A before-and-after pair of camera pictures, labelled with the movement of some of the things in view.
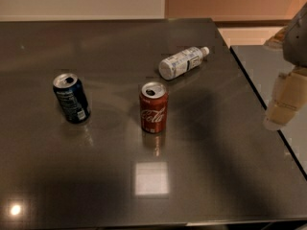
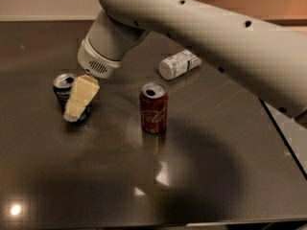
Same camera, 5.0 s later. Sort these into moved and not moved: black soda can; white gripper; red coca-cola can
Moved: white gripper
Not moved: red coca-cola can; black soda can
